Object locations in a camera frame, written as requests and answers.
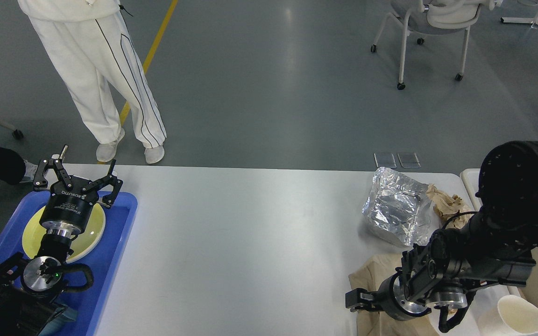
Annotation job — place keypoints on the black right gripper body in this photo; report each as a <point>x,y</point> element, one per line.
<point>391,299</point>

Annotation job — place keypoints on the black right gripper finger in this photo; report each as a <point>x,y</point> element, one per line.
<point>359,296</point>
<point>364,307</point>

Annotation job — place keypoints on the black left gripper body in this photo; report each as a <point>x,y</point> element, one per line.
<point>67,211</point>

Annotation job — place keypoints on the brown paper bag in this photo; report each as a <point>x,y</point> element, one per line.
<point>370,276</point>

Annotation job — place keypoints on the yellow plastic plate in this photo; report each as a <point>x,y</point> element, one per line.
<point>33,232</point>

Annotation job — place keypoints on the aluminium foil tray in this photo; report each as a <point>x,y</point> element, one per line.
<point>396,209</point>

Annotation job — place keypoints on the teal green mug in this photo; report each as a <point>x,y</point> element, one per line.
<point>68,315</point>

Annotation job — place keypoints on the brown paper ball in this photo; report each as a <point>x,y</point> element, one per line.
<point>445,205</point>

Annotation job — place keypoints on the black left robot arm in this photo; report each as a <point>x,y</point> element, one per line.
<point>29,288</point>

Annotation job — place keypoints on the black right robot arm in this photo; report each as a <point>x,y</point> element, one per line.
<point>492,248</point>

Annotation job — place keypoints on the white pink plate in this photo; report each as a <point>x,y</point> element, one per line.
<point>86,242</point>

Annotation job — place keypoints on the grey chair leg with caster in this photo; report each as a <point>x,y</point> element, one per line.
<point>16,132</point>

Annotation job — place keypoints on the blue plastic tray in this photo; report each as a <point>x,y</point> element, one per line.
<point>103,261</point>

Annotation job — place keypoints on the white paper cup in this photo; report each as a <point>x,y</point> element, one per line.
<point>511,316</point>

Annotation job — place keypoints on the left floor socket cover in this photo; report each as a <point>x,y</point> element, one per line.
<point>385,160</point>

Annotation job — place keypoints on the floor socket cover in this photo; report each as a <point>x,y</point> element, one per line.
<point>385,160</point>
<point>409,160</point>

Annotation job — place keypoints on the right floor socket cover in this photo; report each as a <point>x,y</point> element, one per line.
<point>409,160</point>

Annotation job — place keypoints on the person in white tracksuit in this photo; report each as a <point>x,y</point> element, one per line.
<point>89,45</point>

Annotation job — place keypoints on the white grey office chair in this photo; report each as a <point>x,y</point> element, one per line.
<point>433,17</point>

